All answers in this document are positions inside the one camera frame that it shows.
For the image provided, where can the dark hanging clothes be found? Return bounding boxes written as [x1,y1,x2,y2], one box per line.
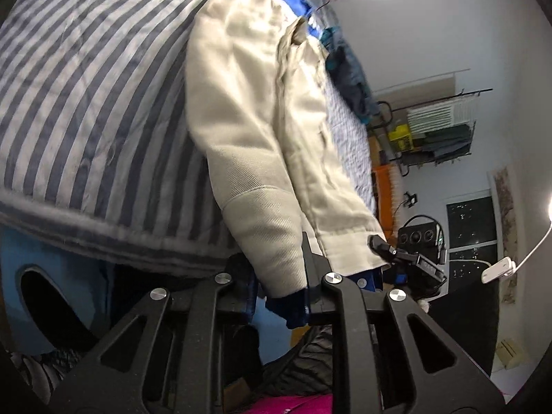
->
[412,124,475,165]

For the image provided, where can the dark folded clothes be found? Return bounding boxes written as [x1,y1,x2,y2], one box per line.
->
[321,26,382,128]

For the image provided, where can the striped hanging towel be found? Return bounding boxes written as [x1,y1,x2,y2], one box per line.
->
[406,99,471,134]

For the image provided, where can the beige and blue jacket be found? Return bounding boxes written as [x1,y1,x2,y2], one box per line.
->
[185,0,389,328]

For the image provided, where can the blue white striped blanket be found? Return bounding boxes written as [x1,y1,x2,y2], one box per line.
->
[0,0,377,277]

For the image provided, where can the yellow box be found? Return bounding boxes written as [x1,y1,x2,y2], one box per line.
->
[388,124,414,152]

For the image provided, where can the black clothes rack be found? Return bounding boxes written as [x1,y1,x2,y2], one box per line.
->
[371,87,494,177]

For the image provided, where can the grey patterned cloth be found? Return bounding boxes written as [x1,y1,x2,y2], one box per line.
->
[9,347,87,402]
[259,323,335,397]

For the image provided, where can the patterned window valance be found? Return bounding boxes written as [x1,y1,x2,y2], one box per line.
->
[487,166,518,307]

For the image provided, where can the small bed with orange cover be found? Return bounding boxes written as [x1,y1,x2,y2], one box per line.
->
[371,164,404,242]

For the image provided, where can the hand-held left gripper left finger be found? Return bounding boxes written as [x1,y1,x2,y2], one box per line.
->
[49,259,259,413]

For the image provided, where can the dark window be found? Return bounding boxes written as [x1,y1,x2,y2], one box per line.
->
[445,196,501,285]

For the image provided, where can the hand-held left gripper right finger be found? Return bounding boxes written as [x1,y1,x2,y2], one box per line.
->
[301,232,505,413]

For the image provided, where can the pink clothing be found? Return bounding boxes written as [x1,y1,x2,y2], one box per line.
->
[254,392,335,414]

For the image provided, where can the cream box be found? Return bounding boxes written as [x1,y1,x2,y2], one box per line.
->
[496,338,527,367]

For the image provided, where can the white clip lamp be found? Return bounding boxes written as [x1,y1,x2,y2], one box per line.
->
[481,194,552,285]

